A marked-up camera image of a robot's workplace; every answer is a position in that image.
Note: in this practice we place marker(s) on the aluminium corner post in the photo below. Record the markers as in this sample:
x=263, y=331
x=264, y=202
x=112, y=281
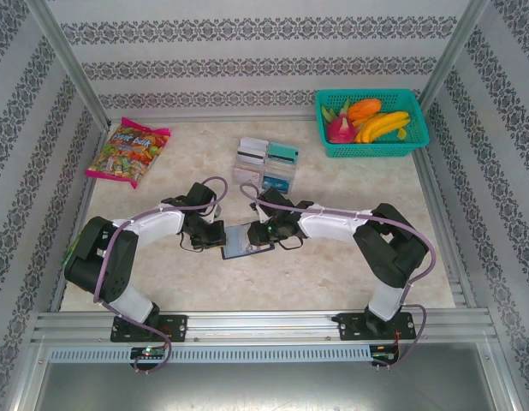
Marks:
x=71, y=64
x=453, y=51

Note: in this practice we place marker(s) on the teal credit card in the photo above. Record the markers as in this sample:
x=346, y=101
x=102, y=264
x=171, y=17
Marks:
x=281, y=150

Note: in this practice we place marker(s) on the clear acrylic card organizer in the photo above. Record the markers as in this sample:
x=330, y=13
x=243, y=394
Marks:
x=286, y=170

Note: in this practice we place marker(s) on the blue credit card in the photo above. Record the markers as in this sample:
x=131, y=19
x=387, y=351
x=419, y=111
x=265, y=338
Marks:
x=278, y=183

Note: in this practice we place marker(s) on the orange mango fruit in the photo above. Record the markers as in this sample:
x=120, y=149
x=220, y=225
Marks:
x=365, y=109

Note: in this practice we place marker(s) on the aluminium rear frame rail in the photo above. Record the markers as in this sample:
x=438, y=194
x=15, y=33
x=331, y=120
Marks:
x=204, y=117

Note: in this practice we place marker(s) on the navy leather card holder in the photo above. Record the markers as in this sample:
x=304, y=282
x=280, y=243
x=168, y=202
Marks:
x=236, y=244

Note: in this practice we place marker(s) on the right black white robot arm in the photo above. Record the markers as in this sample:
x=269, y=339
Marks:
x=388, y=248

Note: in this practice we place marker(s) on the aluminium mounting rail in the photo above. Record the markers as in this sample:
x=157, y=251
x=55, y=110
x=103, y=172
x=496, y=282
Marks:
x=264, y=327

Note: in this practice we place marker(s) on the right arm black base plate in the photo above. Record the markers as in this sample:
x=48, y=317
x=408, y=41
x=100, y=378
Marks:
x=348, y=327

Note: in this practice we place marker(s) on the yellow banana bunch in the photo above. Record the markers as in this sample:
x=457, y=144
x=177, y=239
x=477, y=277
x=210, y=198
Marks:
x=382, y=124

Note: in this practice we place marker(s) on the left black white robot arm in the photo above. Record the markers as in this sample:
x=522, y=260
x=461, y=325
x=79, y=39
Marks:
x=102, y=265

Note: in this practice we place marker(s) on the pink fruit candy bag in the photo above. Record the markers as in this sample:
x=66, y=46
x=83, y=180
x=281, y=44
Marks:
x=127, y=150

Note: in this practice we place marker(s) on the floral white card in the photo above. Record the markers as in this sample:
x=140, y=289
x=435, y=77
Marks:
x=247, y=175

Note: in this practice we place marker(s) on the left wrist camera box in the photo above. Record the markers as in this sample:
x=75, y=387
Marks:
x=213, y=212

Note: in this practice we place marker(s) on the grey metal panel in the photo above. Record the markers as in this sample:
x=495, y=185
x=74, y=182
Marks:
x=264, y=389

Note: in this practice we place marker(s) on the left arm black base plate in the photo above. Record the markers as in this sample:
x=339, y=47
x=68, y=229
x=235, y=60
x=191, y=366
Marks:
x=179, y=327

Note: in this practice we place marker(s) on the teal plastic basket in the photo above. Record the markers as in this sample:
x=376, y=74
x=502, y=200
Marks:
x=376, y=150

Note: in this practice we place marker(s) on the aluminium side frame rail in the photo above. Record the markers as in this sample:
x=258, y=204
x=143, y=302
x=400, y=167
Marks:
x=88, y=183
x=440, y=205

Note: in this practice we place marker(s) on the pink dragon fruit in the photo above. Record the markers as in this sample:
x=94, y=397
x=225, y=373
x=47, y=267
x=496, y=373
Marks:
x=339, y=130

